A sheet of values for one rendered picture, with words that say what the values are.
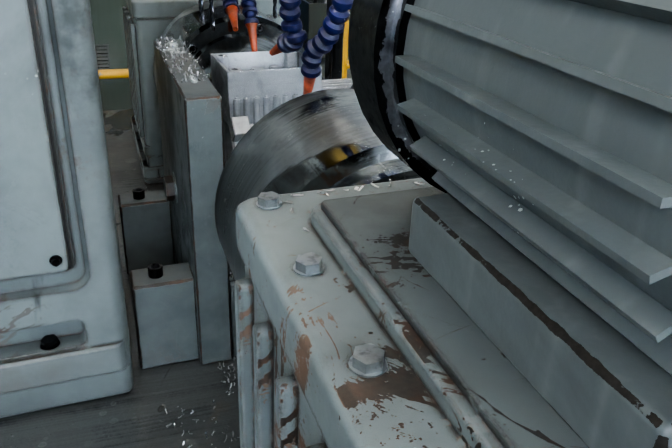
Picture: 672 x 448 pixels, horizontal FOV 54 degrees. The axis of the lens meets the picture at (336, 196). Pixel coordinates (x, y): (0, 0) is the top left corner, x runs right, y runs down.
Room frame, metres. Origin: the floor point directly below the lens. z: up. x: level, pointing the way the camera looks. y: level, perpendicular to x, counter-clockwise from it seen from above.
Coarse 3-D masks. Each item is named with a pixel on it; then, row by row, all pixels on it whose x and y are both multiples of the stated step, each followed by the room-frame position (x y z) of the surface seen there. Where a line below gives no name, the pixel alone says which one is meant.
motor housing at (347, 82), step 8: (328, 80) 0.89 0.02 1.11; (336, 80) 0.89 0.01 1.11; (344, 80) 0.89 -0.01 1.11; (328, 88) 0.85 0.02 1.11; (224, 112) 0.80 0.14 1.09; (224, 120) 0.89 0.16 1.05; (224, 128) 0.89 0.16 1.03; (224, 136) 0.89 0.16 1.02; (224, 144) 0.89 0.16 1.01; (232, 144) 0.76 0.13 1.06; (224, 152) 0.89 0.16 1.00
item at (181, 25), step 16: (192, 16) 1.11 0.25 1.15; (208, 16) 1.07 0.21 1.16; (224, 16) 1.05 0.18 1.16; (240, 16) 1.05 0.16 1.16; (256, 16) 1.06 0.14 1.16; (176, 32) 1.09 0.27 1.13; (192, 32) 1.03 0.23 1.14; (208, 32) 1.03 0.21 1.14; (224, 32) 1.04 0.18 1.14; (240, 32) 1.04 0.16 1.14; (272, 32) 1.06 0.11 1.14; (192, 48) 1.01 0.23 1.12; (208, 48) 1.02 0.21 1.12; (224, 48) 1.03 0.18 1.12; (240, 48) 1.04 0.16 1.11; (208, 64) 1.02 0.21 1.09
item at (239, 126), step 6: (234, 120) 0.76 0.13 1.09; (240, 120) 0.76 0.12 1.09; (246, 120) 0.76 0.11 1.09; (234, 126) 0.75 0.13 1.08; (240, 126) 0.76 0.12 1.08; (246, 126) 0.76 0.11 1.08; (234, 132) 0.75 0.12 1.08; (240, 132) 0.75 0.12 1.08; (234, 138) 0.75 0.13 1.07; (240, 138) 0.76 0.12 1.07
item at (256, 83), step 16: (224, 64) 0.85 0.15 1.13; (240, 64) 0.88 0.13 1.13; (256, 64) 0.88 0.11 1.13; (272, 64) 0.89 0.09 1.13; (288, 64) 0.89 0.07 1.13; (224, 80) 0.79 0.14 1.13; (240, 80) 0.78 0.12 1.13; (256, 80) 0.79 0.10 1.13; (272, 80) 0.79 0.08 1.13; (288, 80) 0.80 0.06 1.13; (320, 80) 0.82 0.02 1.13; (224, 96) 0.79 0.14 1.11; (240, 96) 0.78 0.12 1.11; (256, 96) 0.78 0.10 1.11; (272, 96) 0.79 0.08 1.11; (288, 96) 0.80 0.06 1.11; (240, 112) 0.78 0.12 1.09; (256, 112) 0.78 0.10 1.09
